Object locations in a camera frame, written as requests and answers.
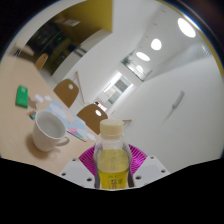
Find yellow drink bottle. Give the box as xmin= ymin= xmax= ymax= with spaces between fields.
xmin=93 ymin=118 xmax=134 ymax=191

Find grey wall lamp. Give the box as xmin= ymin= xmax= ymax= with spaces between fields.
xmin=163 ymin=90 xmax=186 ymax=124

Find dark shop shelf unit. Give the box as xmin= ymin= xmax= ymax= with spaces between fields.
xmin=28 ymin=24 xmax=79 ymax=69

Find white ceramic mug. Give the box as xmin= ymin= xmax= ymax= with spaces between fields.
xmin=31 ymin=109 xmax=71 ymax=153

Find brown wooden chair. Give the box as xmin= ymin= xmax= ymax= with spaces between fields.
xmin=53 ymin=78 xmax=80 ymax=109
xmin=76 ymin=103 xmax=109 ymax=136

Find small green box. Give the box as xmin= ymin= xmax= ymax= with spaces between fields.
xmin=15 ymin=85 xmax=30 ymax=109

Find round ceiling lights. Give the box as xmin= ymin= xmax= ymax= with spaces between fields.
xmin=134 ymin=17 xmax=198 ymax=74

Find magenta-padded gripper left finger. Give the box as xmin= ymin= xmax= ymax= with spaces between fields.
xmin=58 ymin=145 xmax=101 ymax=190

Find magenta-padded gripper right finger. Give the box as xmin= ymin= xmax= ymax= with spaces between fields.
xmin=127 ymin=144 xmax=171 ymax=188

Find small light wooden chair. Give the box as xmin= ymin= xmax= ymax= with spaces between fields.
xmin=34 ymin=53 xmax=49 ymax=71

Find small colourful card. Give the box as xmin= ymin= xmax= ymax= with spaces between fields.
xmin=27 ymin=109 xmax=37 ymax=120

